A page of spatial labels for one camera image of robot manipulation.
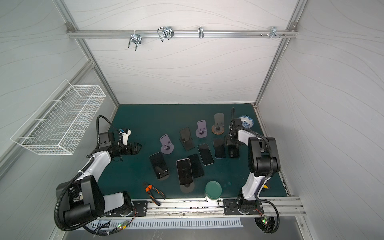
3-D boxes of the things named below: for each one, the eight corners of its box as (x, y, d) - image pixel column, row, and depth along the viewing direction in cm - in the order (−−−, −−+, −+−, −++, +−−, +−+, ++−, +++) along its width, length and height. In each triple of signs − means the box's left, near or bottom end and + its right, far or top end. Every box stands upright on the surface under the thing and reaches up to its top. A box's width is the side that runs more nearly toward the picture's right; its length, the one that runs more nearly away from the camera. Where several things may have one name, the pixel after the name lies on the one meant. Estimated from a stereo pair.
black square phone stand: (186, 151, 96) (185, 143, 87) (179, 139, 102) (178, 130, 93) (195, 147, 98) (195, 138, 89) (188, 136, 104) (188, 126, 95)
